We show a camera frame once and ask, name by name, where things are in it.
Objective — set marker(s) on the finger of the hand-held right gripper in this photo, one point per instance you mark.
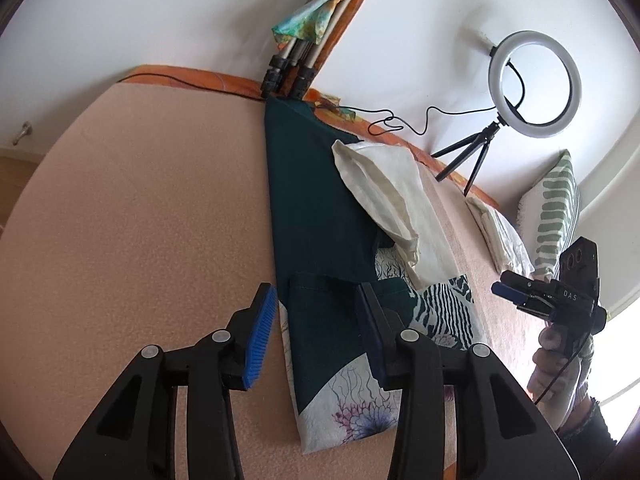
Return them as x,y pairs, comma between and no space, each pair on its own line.
537,307
505,291

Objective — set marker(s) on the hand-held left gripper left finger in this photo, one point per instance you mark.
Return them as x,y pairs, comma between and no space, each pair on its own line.
260,330

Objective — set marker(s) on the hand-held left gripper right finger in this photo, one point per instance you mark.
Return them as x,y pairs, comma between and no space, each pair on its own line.
370,330

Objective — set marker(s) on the teal and white printed t-shirt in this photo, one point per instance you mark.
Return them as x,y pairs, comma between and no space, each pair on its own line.
320,220

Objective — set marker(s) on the person's right forearm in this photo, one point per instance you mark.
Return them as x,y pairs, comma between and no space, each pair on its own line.
585,430

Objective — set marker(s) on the person's right hand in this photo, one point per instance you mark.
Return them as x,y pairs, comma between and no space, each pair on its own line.
542,365

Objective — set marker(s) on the folded white shirt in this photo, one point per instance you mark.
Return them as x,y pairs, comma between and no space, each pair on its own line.
500,240

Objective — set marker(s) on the green and white striped pillow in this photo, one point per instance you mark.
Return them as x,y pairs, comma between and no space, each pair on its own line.
555,200

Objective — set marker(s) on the small black tripod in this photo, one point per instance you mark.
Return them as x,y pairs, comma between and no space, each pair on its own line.
477,152

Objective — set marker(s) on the black gooseneck phone holder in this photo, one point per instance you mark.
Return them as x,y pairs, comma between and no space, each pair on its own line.
521,85

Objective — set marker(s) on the small colourful cloth scrap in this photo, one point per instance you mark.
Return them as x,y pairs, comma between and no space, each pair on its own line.
345,112

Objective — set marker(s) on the folded silver tripod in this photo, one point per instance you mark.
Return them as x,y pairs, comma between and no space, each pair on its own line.
300,55

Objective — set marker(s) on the orange wooden plank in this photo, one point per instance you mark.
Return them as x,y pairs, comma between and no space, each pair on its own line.
350,25

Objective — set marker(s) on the metal door stopper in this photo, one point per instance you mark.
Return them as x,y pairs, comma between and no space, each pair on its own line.
22,132

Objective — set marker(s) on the colourful scarf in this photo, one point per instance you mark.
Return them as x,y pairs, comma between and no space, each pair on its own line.
305,20

